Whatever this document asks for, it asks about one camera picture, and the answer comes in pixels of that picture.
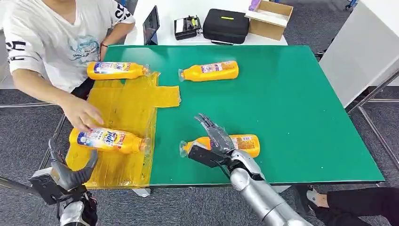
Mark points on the person's right hand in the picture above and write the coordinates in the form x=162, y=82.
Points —
x=79, y=113

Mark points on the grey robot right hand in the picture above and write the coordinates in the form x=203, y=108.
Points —
x=219, y=140

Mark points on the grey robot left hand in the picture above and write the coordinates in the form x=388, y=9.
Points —
x=71, y=179

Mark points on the orange drink bottle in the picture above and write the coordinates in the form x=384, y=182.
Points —
x=115, y=70
x=193, y=74
x=106, y=140
x=246, y=145

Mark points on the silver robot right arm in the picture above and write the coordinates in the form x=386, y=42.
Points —
x=258, y=193

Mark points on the yellow plastic sheet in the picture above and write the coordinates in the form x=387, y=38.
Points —
x=124, y=106

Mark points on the green table mat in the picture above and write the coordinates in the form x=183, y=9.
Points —
x=280, y=109

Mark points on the seated person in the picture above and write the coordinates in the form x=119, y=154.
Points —
x=53, y=40

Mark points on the black tablet on stand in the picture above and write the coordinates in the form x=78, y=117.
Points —
x=151, y=26

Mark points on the black zipped carry case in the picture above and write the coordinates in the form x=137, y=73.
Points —
x=226, y=26

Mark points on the black label printer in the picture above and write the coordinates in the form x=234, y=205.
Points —
x=187, y=28

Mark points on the open cardboard box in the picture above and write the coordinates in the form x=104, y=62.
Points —
x=268, y=28

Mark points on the white table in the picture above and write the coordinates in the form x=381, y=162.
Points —
x=174, y=11

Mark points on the purple item in box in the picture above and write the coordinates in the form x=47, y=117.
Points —
x=254, y=5

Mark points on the pale table with metal legs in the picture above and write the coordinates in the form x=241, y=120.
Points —
x=358, y=53

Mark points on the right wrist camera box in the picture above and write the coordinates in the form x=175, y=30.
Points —
x=202, y=156

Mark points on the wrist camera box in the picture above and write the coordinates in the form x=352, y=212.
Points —
x=202, y=156
x=46, y=188

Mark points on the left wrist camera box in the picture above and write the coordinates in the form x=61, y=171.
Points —
x=46, y=188

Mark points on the metal table frame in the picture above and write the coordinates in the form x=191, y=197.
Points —
x=53, y=140

